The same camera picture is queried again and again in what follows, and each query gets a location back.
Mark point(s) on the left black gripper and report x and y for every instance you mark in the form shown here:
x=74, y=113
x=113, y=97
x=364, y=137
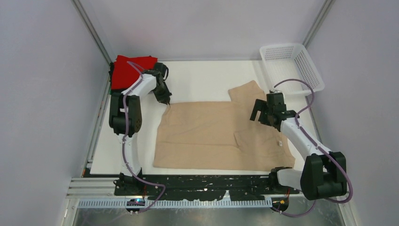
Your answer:
x=164, y=98

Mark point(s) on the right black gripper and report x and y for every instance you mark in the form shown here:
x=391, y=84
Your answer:
x=259, y=105

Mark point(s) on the beige t shirt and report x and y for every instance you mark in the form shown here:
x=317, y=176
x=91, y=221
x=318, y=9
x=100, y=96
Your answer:
x=220, y=135

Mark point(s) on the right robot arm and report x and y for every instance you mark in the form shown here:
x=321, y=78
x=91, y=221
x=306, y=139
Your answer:
x=324, y=172

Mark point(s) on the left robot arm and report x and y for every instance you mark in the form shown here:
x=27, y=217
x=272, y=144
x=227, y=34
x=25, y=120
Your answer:
x=125, y=115

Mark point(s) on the red folded t shirt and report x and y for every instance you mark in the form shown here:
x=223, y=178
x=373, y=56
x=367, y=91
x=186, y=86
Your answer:
x=124, y=75

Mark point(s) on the white plastic basket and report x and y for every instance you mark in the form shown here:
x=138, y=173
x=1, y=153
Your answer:
x=290, y=69

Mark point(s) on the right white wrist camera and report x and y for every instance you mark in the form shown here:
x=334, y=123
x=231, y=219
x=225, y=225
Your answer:
x=276, y=91

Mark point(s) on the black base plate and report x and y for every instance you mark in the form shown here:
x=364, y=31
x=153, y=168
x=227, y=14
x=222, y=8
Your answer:
x=200, y=187

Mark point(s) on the aluminium frame rail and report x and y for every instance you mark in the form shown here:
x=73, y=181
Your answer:
x=98, y=187

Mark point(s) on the white slotted cable duct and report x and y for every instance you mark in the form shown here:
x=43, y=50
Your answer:
x=139, y=203

